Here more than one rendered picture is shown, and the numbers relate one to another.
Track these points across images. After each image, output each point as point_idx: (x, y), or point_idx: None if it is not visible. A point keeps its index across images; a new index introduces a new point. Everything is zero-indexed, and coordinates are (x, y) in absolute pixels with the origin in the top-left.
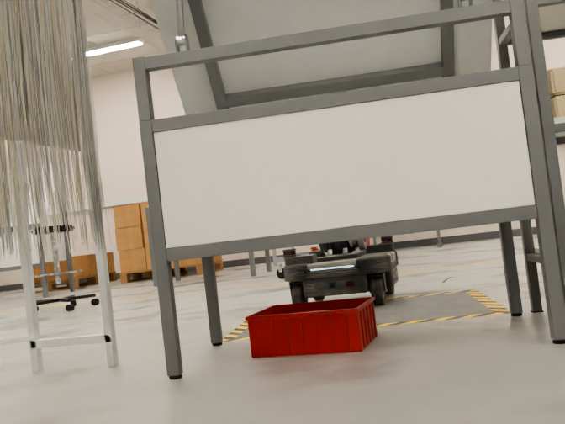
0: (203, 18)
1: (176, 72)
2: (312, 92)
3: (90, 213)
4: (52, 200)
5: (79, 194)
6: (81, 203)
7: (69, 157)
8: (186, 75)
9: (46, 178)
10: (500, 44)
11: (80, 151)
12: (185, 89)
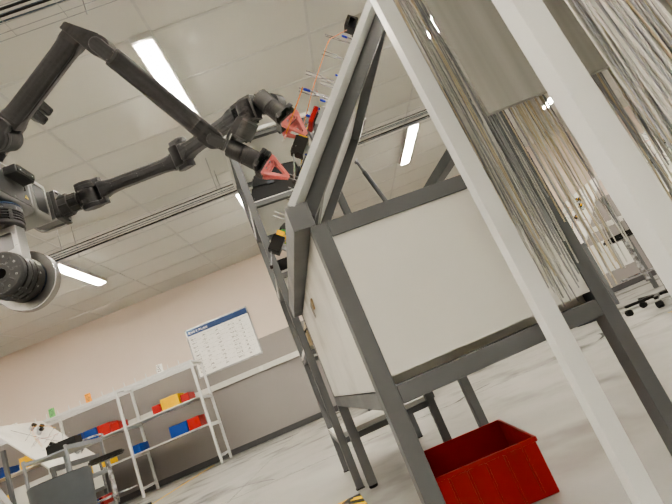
0: (358, 100)
1: (328, 121)
2: None
3: (549, 225)
4: (658, 160)
5: (573, 181)
6: (560, 197)
7: (546, 115)
8: (325, 134)
9: (643, 125)
10: (286, 276)
11: (499, 117)
12: (318, 149)
